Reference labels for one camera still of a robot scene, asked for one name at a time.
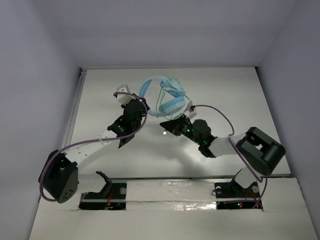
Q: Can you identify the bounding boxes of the light blue headphones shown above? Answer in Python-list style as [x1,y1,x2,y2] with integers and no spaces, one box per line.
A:
[138,75,189,118]

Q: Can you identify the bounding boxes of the white front board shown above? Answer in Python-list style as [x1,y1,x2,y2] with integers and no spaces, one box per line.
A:
[30,178,317,240]

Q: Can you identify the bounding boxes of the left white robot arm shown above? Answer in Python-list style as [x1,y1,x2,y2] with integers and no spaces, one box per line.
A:
[38,92,150,204]

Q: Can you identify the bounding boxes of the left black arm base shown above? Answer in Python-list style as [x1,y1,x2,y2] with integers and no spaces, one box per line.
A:
[78,171,127,211]

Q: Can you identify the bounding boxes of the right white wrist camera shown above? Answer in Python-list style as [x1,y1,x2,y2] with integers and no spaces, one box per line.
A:
[185,105,197,120]

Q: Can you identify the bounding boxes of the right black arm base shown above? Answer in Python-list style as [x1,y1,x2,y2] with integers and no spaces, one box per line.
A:
[211,182,263,210]

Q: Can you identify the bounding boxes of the green headphone cable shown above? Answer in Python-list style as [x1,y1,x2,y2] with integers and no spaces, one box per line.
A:
[154,76,195,118]

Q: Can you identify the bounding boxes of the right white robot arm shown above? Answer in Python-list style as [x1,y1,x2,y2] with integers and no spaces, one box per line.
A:
[159,115,286,197]

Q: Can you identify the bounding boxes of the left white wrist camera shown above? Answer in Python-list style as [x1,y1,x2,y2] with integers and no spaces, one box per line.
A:
[113,84,134,105]

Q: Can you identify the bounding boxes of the aluminium rail left side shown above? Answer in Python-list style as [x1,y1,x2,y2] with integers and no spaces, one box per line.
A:
[57,67,88,150]

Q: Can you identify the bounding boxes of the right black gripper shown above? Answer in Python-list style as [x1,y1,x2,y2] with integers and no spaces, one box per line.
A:
[160,113,202,146]

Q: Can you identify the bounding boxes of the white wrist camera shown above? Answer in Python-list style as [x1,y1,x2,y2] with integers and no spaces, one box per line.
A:
[113,84,134,105]
[185,105,197,120]

